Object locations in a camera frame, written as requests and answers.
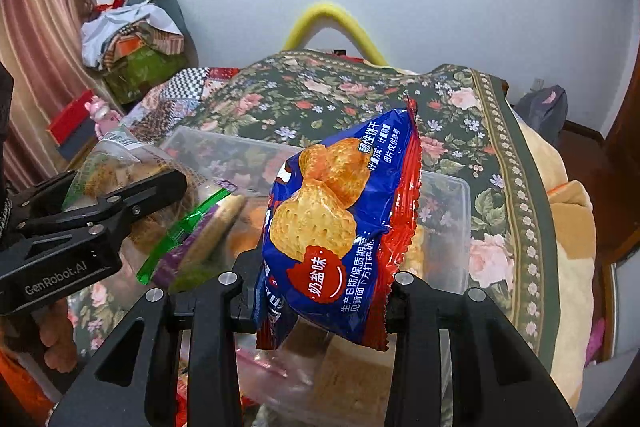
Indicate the orange snack bag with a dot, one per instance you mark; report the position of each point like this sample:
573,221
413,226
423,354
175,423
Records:
247,229

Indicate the purple biscuit packet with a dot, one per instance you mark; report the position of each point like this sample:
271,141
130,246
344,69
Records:
225,213

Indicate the striped brown curtain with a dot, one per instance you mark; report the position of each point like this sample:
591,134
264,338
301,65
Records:
40,57

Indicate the clear cracker packet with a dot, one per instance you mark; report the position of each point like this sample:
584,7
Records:
420,249

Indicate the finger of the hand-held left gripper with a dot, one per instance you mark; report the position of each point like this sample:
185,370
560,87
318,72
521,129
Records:
40,197
145,199

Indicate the cream cake packet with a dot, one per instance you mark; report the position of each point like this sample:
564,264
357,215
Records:
350,377

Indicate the floral blanket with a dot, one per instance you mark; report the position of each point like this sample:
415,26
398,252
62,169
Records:
350,107

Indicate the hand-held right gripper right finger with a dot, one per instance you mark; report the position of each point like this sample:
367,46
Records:
425,307

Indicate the pile of clothes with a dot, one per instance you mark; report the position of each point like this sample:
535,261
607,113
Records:
135,47

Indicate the yellow fleece blanket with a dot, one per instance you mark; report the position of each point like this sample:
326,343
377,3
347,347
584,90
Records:
570,232

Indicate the green-edged clear snack bag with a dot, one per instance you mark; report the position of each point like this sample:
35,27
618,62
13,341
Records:
115,157

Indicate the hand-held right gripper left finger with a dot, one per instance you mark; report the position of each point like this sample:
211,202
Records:
210,307

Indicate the grey bag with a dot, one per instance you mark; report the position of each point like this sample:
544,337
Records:
542,117

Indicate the yellow foam tube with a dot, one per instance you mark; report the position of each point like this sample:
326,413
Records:
325,14

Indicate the blue biscuit packet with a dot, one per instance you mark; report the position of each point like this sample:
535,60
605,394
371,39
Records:
325,232

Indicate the red snack packet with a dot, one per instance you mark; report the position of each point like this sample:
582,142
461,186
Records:
182,389

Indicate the pink toy figure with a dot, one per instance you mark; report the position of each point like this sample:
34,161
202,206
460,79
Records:
102,117

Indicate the patchwork quilt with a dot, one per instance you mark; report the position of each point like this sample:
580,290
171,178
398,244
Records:
180,97

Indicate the clear plastic storage box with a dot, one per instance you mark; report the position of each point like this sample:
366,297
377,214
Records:
450,217

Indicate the red box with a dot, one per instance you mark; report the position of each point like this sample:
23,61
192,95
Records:
70,119

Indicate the person's left hand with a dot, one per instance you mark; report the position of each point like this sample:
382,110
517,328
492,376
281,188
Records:
57,337

